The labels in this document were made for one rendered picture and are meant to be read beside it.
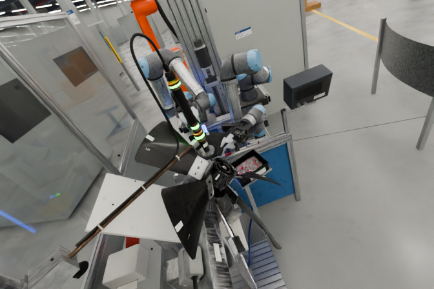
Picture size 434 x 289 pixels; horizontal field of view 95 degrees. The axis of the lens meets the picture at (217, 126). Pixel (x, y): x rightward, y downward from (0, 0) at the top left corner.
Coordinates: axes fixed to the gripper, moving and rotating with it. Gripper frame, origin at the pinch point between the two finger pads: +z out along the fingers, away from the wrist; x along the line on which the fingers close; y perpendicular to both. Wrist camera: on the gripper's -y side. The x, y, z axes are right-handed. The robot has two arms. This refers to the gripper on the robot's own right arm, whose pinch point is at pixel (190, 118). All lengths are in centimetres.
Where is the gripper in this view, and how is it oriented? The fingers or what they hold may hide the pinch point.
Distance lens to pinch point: 79.8
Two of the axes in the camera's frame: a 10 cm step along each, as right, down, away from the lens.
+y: 3.2, 7.7, 5.5
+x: -8.8, 4.6, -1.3
